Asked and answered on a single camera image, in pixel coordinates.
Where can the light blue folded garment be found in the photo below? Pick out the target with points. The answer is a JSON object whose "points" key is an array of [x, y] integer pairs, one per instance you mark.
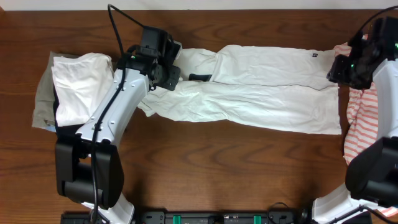
{"points": [[50, 128]]}

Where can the folded white shirt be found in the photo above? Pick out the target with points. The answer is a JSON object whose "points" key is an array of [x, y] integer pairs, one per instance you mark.
{"points": [[80, 84]]}

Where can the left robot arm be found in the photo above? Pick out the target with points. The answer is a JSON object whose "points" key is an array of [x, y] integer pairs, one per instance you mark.
{"points": [[90, 171]]}

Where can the folded black garment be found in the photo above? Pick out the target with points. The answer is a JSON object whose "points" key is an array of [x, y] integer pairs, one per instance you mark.
{"points": [[65, 134]]}

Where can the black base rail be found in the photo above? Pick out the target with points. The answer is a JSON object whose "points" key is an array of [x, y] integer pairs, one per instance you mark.
{"points": [[275, 215]]}

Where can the folded olive garment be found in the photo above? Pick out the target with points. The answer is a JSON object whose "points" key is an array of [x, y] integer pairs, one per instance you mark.
{"points": [[43, 112]]}

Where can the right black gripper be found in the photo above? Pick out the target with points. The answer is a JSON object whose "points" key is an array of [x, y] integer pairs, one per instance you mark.
{"points": [[336, 73]]}

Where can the white t-shirt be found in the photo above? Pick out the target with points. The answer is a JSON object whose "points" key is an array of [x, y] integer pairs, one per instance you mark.
{"points": [[268, 87]]}

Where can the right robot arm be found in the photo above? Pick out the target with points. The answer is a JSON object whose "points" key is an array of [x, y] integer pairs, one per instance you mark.
{"points": [[370, 150]]}

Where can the red white striped shirt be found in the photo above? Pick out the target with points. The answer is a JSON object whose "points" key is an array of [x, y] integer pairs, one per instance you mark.
{"points": [[362, 116]]}

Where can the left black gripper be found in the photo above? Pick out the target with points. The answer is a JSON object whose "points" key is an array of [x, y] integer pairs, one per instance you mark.
{"points": [[173, 71]]}

